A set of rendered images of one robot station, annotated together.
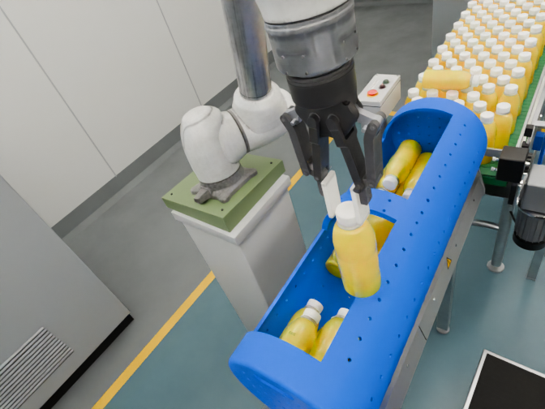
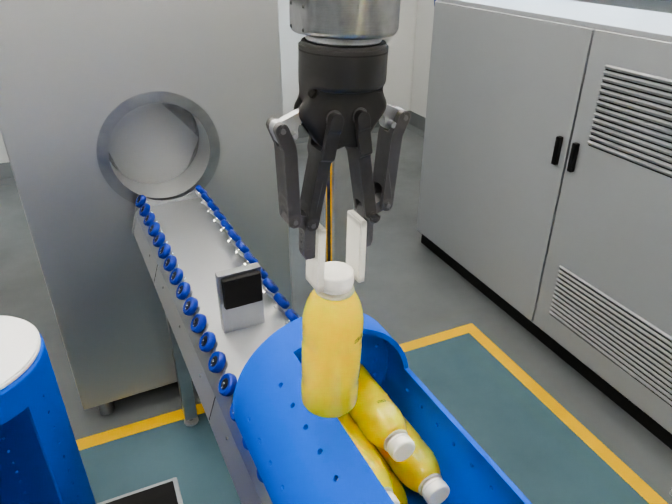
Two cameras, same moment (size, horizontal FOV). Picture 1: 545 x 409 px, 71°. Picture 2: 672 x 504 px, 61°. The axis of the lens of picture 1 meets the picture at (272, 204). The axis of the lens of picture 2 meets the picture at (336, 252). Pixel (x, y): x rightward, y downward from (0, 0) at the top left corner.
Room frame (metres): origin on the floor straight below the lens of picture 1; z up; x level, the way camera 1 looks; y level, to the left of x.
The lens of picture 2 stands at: (0.53, -0.57, 1.74)
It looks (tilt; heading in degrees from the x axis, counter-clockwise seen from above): 29 degrees down; 107
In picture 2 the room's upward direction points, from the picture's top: straight up
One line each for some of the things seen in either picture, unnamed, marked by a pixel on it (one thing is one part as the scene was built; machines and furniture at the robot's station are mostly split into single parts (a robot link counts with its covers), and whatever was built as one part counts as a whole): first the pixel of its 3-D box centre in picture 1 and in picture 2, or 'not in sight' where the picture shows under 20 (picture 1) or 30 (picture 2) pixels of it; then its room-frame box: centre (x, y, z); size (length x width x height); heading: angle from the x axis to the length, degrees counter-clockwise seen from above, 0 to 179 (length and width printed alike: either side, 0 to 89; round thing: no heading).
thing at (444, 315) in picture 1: (446, 292); not in sight; (0.83, -0.57, 0.31); 0.06 x 0.06 x 0.63; 43
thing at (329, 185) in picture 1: (332, 195); (355, 246); (0.41, -0.09, 1.46); 0.03 x 0.01 x 0.07; 133
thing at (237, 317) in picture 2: not in sight; (241, 299); (0.02, 0.40, 1.00); 0.10 x 0.04 x 0.15; 43
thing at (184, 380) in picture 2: not in sight; (181, 361); (-0.51, 0.86, 0.31); 0.06 x 0.06 x 0.63; 43
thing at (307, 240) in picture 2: (370, 188); (298, 234); (0.36, -0.13, 1.49); 0.03 x 0.01 x 0.05; 43
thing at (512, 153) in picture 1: (510, 165); not in sight; (0.81, -0.74, 0.95); 0.10 x 0.07 x 0.10; 43
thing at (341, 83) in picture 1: (325, 100); (341, 93); (0.40, -0.10, 1.62); 0.08 x 0.07 x 0.09; 43
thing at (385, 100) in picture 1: (378, 98); not in sight; (1.28, -0.53, 1.05); 0.20 x 0.10 x 0.10; 133
